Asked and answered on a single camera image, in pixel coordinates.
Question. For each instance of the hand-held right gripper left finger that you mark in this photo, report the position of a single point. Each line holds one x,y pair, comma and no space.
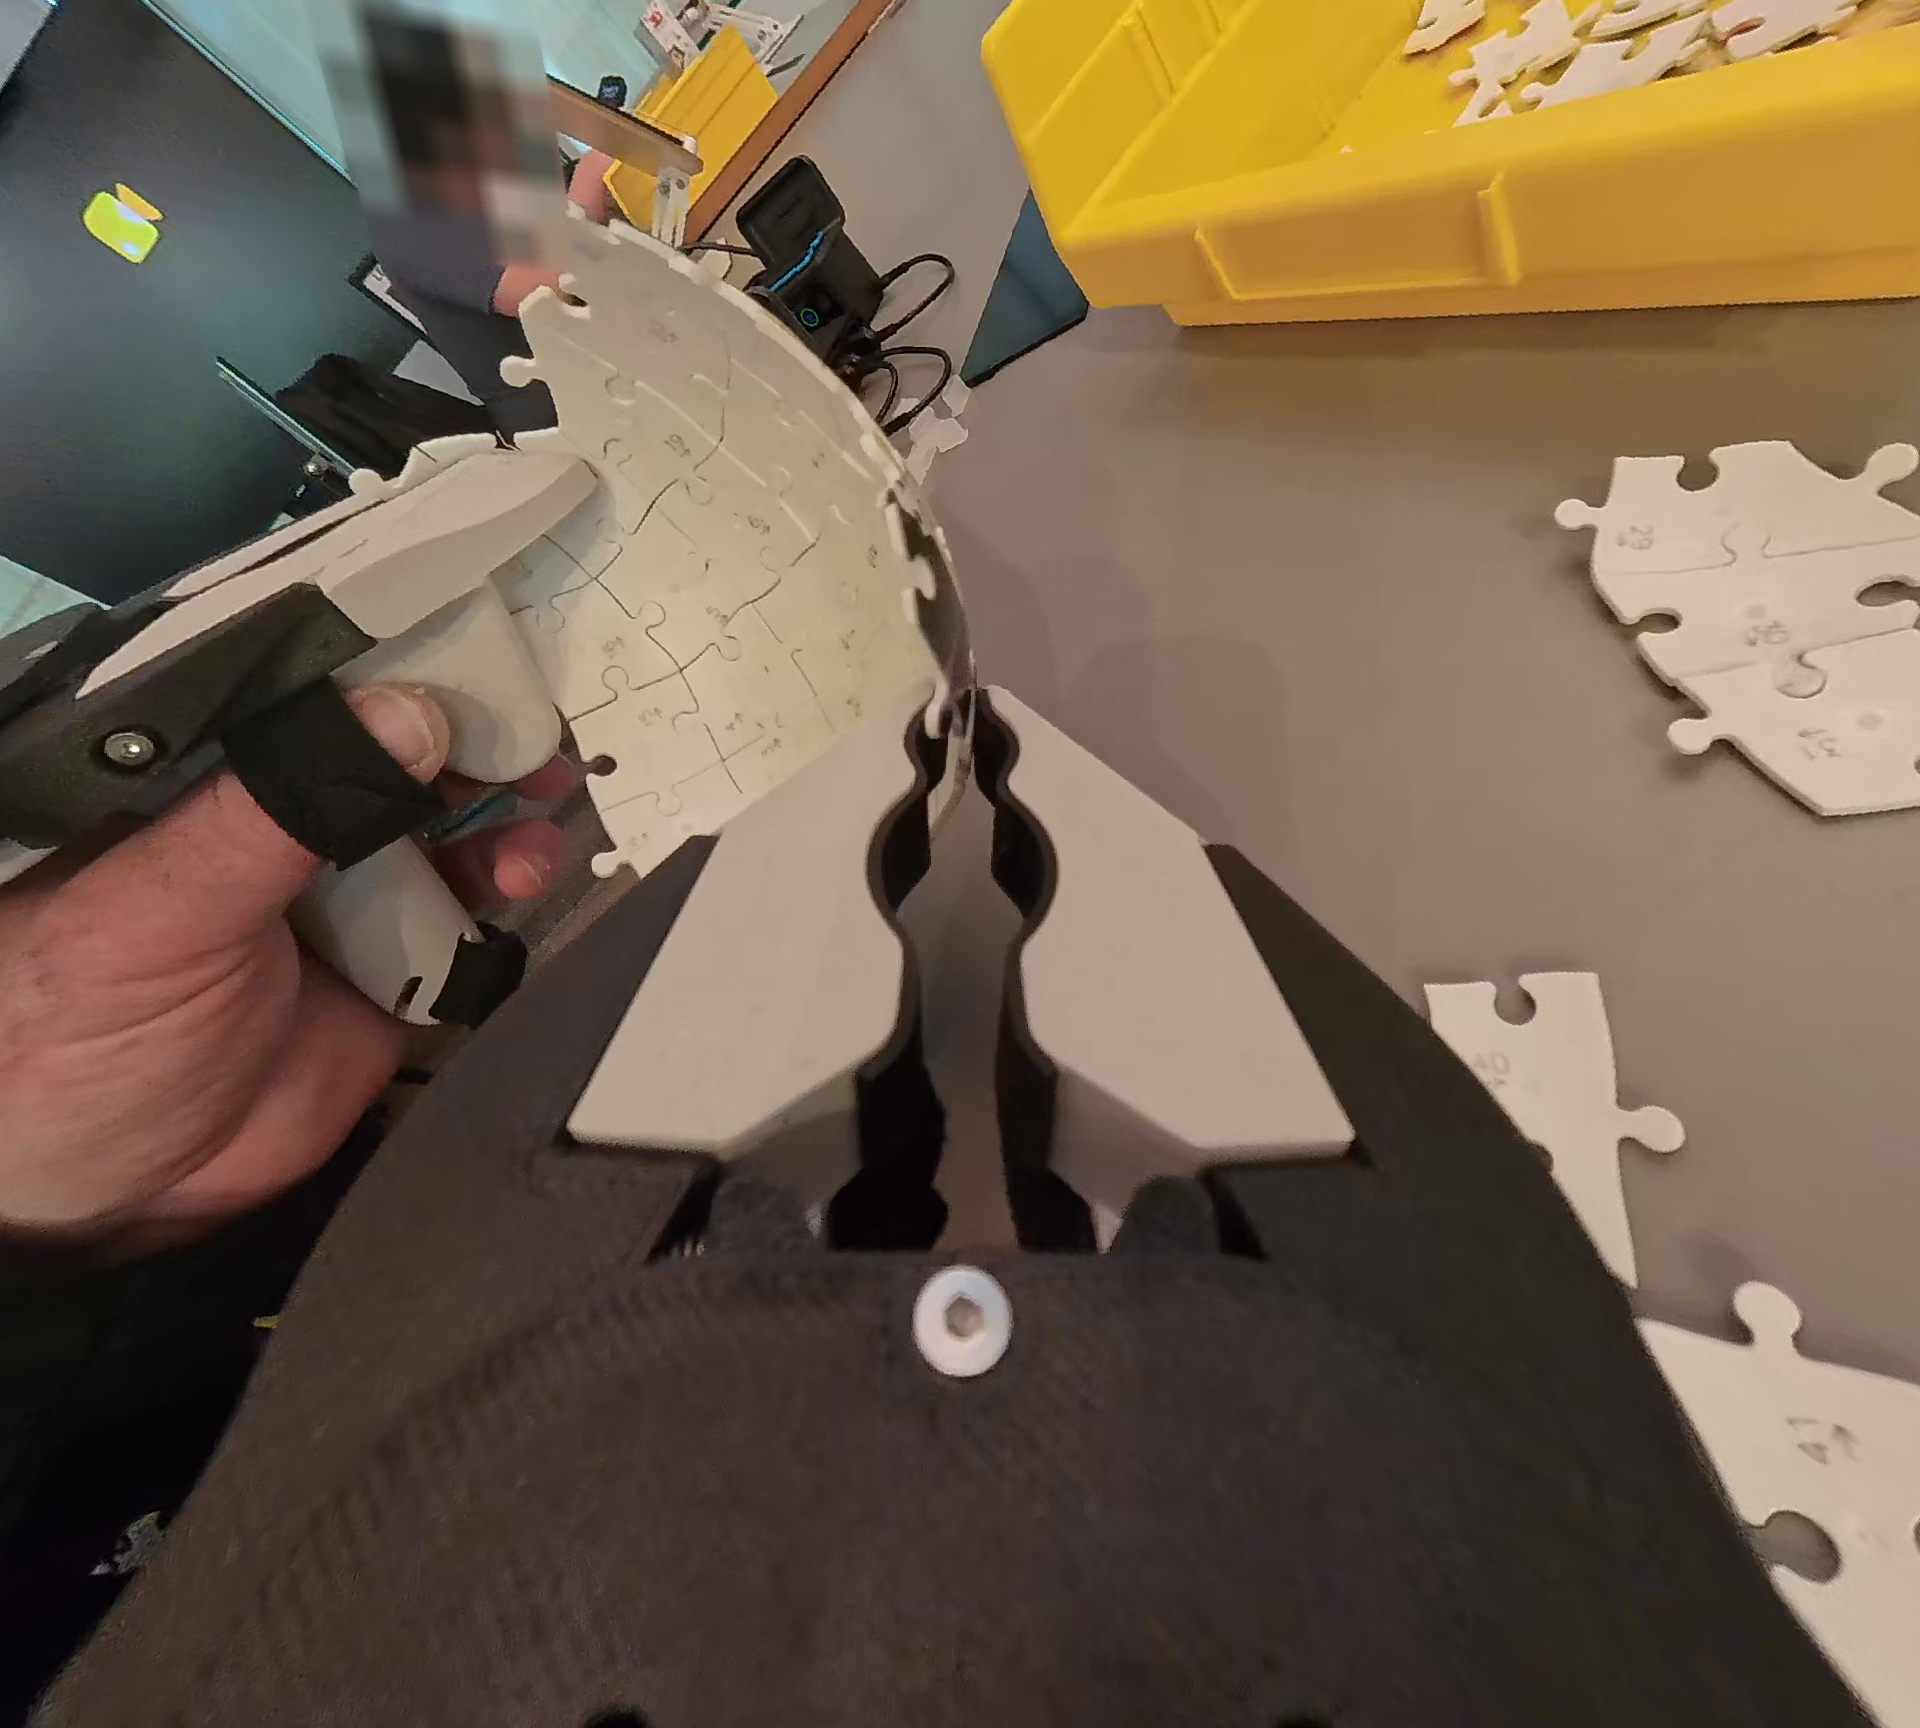
735,993

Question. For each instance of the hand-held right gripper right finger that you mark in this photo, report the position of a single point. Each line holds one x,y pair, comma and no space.
1170,993

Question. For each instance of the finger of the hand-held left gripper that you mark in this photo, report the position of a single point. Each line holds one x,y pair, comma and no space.
451,529
434,476

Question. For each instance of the assembled white puzzle ball section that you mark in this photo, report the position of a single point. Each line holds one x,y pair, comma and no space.
721,529

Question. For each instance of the yellow plastic bin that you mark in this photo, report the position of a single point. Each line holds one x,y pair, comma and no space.
704,109
1351,229

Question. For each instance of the scattered loose puzzle pieces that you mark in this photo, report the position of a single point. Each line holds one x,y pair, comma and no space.
1544,1082

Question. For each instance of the three-piece joined puzzle strip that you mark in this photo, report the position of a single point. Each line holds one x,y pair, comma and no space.
1755,619

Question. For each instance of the person's left hand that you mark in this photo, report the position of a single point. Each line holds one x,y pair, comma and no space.
135,1009

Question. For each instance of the black monitor screen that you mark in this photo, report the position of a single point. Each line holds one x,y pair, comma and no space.
150,333

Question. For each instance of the brown wooden desk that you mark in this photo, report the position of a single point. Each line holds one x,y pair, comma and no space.
810,62

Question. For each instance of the person's black top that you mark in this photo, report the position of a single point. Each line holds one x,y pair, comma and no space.
91,1383

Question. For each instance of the black flat pad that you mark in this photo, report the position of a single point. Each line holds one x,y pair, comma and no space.
1028,288

